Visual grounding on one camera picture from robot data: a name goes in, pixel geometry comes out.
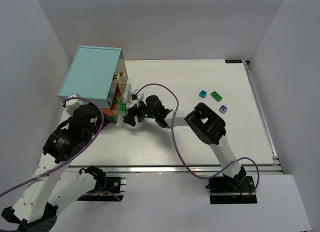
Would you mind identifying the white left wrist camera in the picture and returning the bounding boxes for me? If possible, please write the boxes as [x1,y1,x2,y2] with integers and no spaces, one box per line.
[60,99,84,117]

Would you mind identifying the teal drawer cabinet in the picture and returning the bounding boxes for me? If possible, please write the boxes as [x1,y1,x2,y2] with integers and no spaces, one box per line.
[57,45,129,124]

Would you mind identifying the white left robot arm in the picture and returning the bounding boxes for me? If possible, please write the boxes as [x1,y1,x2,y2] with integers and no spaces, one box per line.
[1,103,109,232]

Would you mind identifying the aluminium rail front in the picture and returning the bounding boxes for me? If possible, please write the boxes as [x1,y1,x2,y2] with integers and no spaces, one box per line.
[62,164,283,174]

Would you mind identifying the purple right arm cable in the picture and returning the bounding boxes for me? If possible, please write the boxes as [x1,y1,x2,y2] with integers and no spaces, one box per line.
[129,83,260,198]

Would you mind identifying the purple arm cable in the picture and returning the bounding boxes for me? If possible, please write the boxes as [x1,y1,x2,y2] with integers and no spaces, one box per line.
[129,83,260,198]
[0,96,121,202]

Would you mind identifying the blue label sticker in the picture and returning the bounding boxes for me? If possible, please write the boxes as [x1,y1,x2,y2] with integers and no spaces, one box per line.
[224,59,243,64]

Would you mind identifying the purple lego brick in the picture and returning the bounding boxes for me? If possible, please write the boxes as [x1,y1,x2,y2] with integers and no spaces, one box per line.
[218,105,228,114]

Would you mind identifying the green lego brick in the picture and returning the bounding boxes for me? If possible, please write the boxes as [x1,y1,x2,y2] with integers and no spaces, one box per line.
[119,103,127,116]

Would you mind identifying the green long lego plate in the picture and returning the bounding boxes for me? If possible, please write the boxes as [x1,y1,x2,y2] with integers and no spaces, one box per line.
[210,91,223,102]

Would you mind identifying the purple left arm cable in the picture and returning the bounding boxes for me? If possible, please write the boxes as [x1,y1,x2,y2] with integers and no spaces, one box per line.
[0,96,121,202]

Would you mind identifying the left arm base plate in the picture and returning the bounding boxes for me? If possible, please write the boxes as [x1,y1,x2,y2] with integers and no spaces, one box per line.
[77,174,127,202]

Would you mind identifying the clear acrylic drawer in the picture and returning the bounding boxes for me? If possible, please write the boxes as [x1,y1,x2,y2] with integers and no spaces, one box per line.
[107,83,132,117]

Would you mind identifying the cyan square lego brick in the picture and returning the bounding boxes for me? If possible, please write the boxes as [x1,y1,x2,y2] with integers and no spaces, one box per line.
[199,90,207,99]

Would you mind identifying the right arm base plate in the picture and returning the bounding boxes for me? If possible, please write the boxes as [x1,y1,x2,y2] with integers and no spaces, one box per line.
[205,176,258,205]

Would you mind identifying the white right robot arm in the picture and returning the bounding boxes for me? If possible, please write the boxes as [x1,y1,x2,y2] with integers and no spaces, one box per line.
[123,95,247,190]

